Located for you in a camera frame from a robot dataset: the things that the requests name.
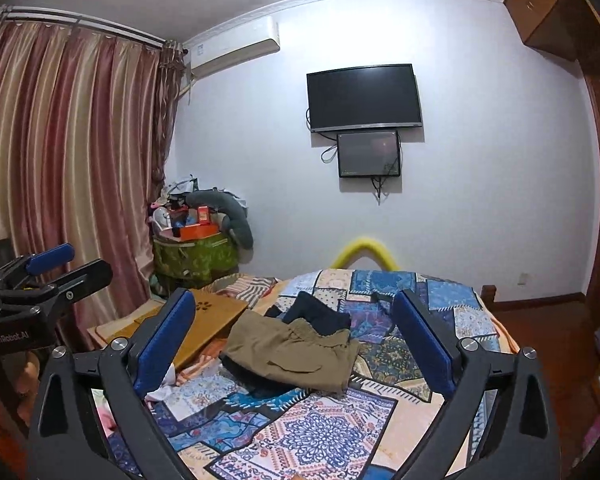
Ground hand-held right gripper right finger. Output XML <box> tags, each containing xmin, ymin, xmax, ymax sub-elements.
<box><xmin>392</xmin><ymin>288</ymin><xmax>564</xmax><ymax>480</ymax></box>

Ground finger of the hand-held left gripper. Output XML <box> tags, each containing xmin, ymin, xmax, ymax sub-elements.
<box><xmin>0</xmin><ymin>243</ymin><xmax>77</xmax><ymax>283</ymax></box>
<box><xmin>27</xmin><ymin>258</ymin><xmax>114</xmax><ymax>311</ymax></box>

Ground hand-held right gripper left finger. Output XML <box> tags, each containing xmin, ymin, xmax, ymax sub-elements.
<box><xmin>27</xmin><ymin>288</ymin><xmax>197</xmax><ymax>480</ymax></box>

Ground khaki pants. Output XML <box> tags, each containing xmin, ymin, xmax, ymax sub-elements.
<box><xmin>220</xmin><ymin>308</ymin><xmax>362</xmax><ymax>397</ymax></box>

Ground white cloth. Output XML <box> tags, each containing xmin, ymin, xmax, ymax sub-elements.
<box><xmin>146</xmin><ymin>364</ymin><xmax>179</xmax><ymax>402</ymax></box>

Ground wooden lap desk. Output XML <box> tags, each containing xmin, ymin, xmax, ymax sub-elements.
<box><xmin>131</xmin><ymin>287</ymin><xmax>249</xmax><ymax>372</ymax></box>

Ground green patterned storage bag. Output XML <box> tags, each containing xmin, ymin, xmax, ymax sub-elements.
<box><xmin>152</xmin><ymin>232</ymin><xmax>239</xmax><ymax>292</ymax></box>

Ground striped pink curtain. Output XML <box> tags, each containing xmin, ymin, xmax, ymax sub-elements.
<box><xmin>0</xmin><ymin>7</ymin><xmax>187</xmax><ymax>353</ymax></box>

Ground yellow foam tube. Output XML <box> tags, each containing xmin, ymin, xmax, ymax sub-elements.
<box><xmin>329</xmin><ymin>236</ymin><xmax>402</xmax><ymax>272</ymax></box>

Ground flat orange box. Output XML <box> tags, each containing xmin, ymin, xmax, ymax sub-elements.
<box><xmin>172</xmin><ymin>223</ymin><xmax>221</xmax><ymax>241</ymax></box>

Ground grey plush toy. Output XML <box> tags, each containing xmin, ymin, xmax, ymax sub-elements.
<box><xmin>184</xmin><ymin>188</ymin><xmax>255</xmax><ymax>250</ymax></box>

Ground patchwork printed blanket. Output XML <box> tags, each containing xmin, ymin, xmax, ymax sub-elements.
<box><xmin>92</xmin><ymin>267</ymin><xmax>522</xmax><ymax>480</ymax></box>

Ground small black monitor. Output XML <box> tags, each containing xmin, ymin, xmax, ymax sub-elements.
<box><xmin>336</xmin><ymin>129</ymin><xmax>401</xmax><ymax>179</ymax></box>

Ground white curtain rod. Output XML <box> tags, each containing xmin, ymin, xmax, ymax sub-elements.
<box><xmin>0</xmin><ymin>3</ymin><xmax>187</xmax><ymax>55</ymax></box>

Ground large black television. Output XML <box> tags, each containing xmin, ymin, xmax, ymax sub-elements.
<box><xmin>306</xmin><ymin>63</ymin><xmax>425</xmax><ymax>134</ymax></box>

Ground white air conditioner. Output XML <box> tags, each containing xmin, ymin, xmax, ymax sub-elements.
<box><xmin>182</xmin><ymin>15</ymin><xmax>282</xmax><ymax>80</ymax></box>

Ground brown wooden wardrobe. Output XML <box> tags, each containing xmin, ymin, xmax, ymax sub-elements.
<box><xmin>504</xmin><ymin>0</ymin><xmax>600</xmax><ymax>313</ymax></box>

